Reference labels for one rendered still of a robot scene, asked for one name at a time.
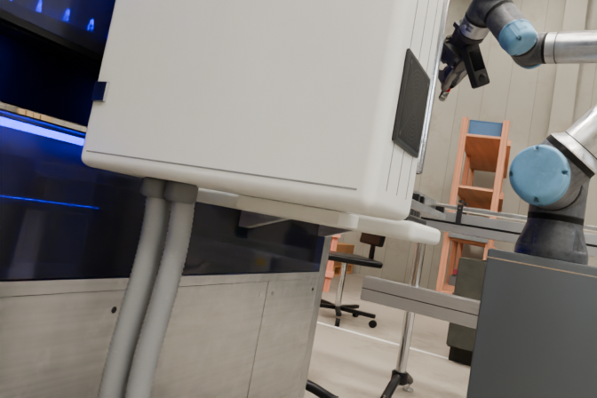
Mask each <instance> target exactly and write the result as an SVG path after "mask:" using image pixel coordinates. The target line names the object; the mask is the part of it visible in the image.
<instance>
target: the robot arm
mask: <svg viewBox="0 0 597 398"><path fill-rule="evenodd" d="M453 27H454V28H455V30H454V32H453V34H452V35H449V36H448V37H447V36H446V38H445V39H444V41H443V47H442V56H441V62H442V63H443V64H445V63H446V64H447V65H448V66H446V67H445V68H444V69H443V70H442V69H439V74H438V79H439V81H440V83H441V90H442V92H445V91H447V90H448V89H449V87H450V88H451V89H452V88H455V87H456V86H457V85H458V84H459V83H460V82H461V81H462V80H463V78H464V77H466V75H468V78H469V81H470V84H471V86H472V88H473V89H476V88H479V87H482V86H483V85H486V84H489V83H490V79H489V76H488V73H487V69H486V67H485V64H484V60H483V57H482V52H481V49H480V46H479V44H480V43H482V41H483V40H484V38H485V37H486V36H487V35H488V33H489V32H491V33H492V35H493V36H494V37H495V38H496V39H497V41H498V42H499V45H500V46H501V48H502V49H503V50H505V51H506V52H507V54H509V55H510V56H511V57H512V59H513V61H514V62H515V63H516V64H517V65H519V66H520V67H522V68H526V69H533V68H537V67H539V66H540V65H542V64H587V63H597V30H584V31H566V32H549V33H547V32H546V33H537V31H536V30H535V29H534V27H533V25H532V24H531V23H530V22H529V21H528V20H527V19H526V18H525V17H524V15H523V14H522V13H521V12H520V10H519V9H518V8H517V7H516V5H515V4H514V3H513V1H512V0H471V2H470V4H469V5H468V7H467V9H466V13H465V15H464V17H463V19H462V20H456V21H454V24H453ZM446 40H448V41H446ZM596 173H597V104H595V105H594V106H593V107H592V108H591V109H590V110H589V111H587V112H586V113H585V114H584V115H583V116H582V117H581V118H579V119H578V120H577V121H576V122H575V123H574V124H573V125H571V126H570V127H569V128H568V129H567V130H566V131H565V132H562V133H552V134H550V135H549V136H548V137H547V138H546V139H545V140H543V141H542V142H541V143H540V144H539V145H535V146H531V147H527V148H525V149H523V150H522V151H521V152H520V153H519V154H518V155H517V156H516V157H515V158H514V159H513V161H512V163H511V166H510V170H509V179H510V183H511V186H512V188H513V190H514V192H515V193H516V194H517V195H518V196H519V197H520V198H521V199H522V200H523V201H525V202H526V203H528V204H529V210H528V217H527V222H526V224H525V226H524V228H523V230H522V231H521V234H520V236H519V238H518V239H517V241H516V243H515V246H514V252H517V253H522V254H527V255H532V256H538V257H542V258H548V259H557V260H562V261H567V262H572V263H577V264H582V265H588V259H589V256H588V251H587V248H586V243H585V236H584V231H583V228H584V222H585V208H586V202H587V195H588V188H589V182H590V181H591V177H592V176H594V175H595V174H596Z"/></svg>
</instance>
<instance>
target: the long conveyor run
mask: <svg viewBox="0 0 597 398"><path fill-rule="evenodd" d="M463 202H464V201H463V200H459V203H460V204H458V206H454V205H448V204H442V203H437V204H436V206H441V207H445V210H450V211H456V212H457V213H454V212H447V211H445V212H444V214H446V216H445V220H444V219H433V218H428V217H422V216H421V218H422V219H425V220H426V226H427V227H432V228H435V229H438V230H439V231H443V232H449V233H454V234H460V235H470V236H475V237H480V238H485V239H490V240H496V241H501V242H507V243H516V241H517V239H518V238H519V236H520V234H521V231H522V230H523V228H524V226H525V224H524V223H518V222H512V221H506V220H501V219H489V218H484V217H477V216H472V215H466V214H467V213H473V214H480V215H485V216H491V217H498V218H504V219H515V220H521V221H527V217H528V216H522V215H515V214H509V213H503V212H497V211H485V210H479V209H473V208H466V206H467V205H468V203H464V205H462V203H463ZM463 206H465V207H463ZM583 230H586V231H593V232H597V227H596V226H589V225H584V228H583ZM584 236H585V243H586V248H587V251H588V256H590V257H596V258H597V235H595V234H589V233H584Z"/></svg>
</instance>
